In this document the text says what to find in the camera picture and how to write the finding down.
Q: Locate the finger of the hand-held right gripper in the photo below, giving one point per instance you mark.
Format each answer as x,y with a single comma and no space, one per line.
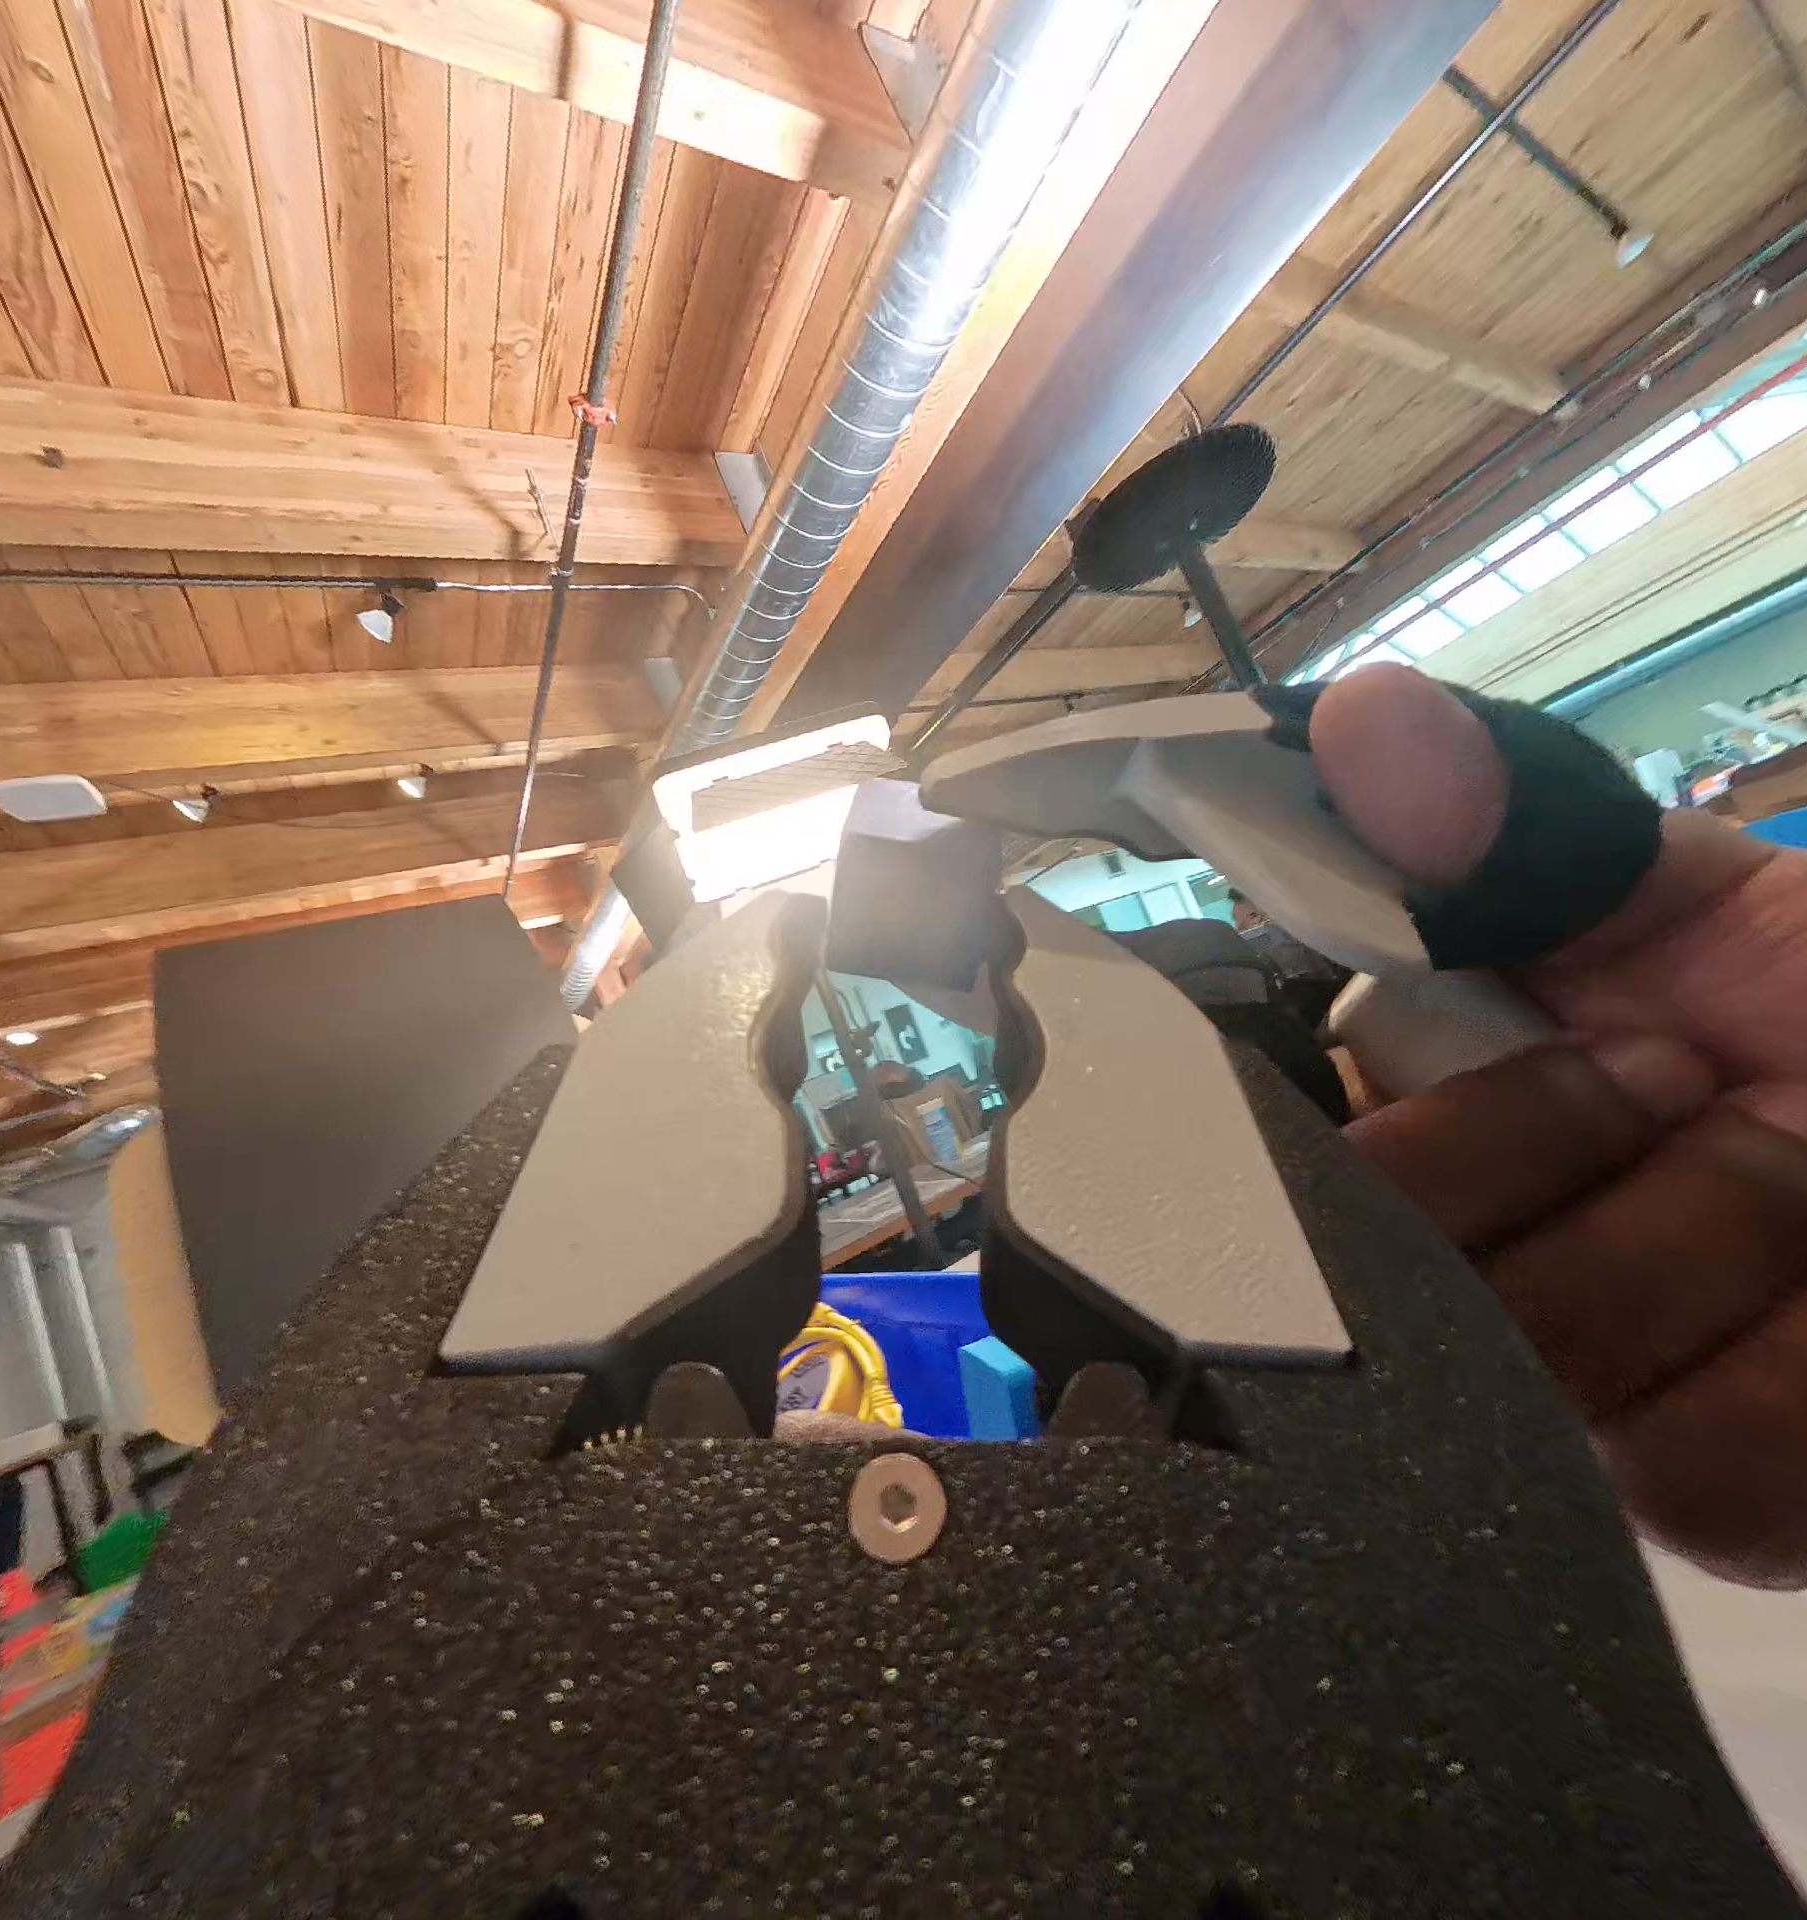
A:
1113,743

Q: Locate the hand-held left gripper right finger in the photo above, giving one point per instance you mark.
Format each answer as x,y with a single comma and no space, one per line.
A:
1159,1200

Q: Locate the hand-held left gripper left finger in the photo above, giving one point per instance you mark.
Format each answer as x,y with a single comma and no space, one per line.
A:
647,1186

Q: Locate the dark blue wooden block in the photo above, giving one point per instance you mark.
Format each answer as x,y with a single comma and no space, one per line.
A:
911,884

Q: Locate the large blue storage bin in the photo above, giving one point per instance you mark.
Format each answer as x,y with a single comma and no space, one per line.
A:
925,1319

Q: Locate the person's right hand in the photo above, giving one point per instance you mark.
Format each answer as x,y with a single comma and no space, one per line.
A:
1714,1200

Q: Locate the light blue block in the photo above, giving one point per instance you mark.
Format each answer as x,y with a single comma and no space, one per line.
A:
1001,1387

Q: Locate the black pole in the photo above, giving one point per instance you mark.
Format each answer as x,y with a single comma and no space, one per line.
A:
1173,503

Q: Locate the black wood-edged panel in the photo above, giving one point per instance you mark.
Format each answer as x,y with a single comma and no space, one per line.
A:
348,1080

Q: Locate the studio light panel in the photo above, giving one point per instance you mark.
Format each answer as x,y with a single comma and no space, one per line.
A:
783,810

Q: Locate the grey ceiling conduit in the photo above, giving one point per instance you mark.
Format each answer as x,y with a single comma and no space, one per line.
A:
588,405

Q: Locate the silver ventilation duct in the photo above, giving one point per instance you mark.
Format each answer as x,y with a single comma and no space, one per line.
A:
873,375

